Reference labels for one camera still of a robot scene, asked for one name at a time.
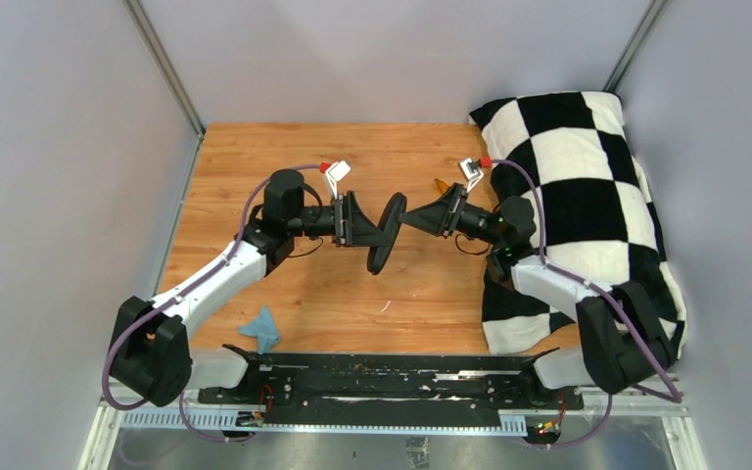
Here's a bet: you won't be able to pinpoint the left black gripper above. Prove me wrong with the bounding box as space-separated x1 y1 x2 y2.
287 192 390 249

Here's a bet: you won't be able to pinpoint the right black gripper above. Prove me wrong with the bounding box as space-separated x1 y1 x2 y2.
399 183 506 249

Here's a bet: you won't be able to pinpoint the black glasses case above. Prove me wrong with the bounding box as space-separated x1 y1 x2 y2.
366 192 407 275

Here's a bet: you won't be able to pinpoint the light blue cleaning cloth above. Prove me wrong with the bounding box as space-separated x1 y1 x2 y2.
238 305 281 354

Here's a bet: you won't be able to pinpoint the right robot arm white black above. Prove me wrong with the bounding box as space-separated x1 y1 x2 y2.
399 184 679 409

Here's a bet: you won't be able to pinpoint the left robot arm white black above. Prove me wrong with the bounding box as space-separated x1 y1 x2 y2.
101 162 407 410

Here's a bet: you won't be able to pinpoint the orange sunglasses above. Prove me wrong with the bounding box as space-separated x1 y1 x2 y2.
434 178 449 195

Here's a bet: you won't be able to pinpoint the black white checkered blanket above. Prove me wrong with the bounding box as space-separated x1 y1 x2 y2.
469 91 687 349

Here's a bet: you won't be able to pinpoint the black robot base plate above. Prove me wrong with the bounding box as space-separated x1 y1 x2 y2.
191 352 584 431

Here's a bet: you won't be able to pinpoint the aluminium rail frame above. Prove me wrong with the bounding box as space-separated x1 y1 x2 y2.
79 370 708 469

